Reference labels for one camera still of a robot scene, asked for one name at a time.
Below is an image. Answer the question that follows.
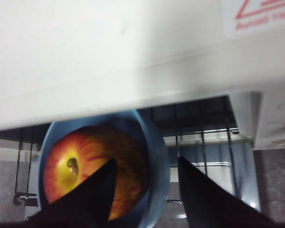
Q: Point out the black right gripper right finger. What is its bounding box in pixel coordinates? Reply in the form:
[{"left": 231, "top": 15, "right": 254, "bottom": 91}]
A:
[{"left": 178, "top": 156, "right": 276, "bottom": 225}]

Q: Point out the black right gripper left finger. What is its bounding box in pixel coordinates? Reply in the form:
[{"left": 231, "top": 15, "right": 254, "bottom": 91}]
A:
[{"left": 26, "top": 158, "right": 117, "bottom": 225}]

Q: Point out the red yellow apple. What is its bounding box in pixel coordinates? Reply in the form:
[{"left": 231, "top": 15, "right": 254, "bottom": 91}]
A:
[{"left": 43, "top": 126, "right": 148, "bottom": 221}]

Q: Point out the blue bowl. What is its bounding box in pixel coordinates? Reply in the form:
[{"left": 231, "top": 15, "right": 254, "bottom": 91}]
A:
[{"left": 38, "top": 108, "right": 171, "bottom": 228}]

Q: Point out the cream white toaster oven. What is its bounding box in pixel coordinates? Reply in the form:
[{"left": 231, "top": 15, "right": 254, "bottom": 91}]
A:
[{"left": 0, "top": 0, "right": 285, "bottom": 150}]

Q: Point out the white sticker red warning print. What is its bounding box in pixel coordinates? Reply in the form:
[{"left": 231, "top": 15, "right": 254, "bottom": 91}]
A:
[{"left": 222, "top": 0, "right": 285, "bottom": 37}]

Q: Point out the metal wire oven rack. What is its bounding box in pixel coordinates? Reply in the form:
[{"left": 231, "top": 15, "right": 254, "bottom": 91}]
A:
[{"left": 13, "top": 128, "right": 262, "bottom": 219}]

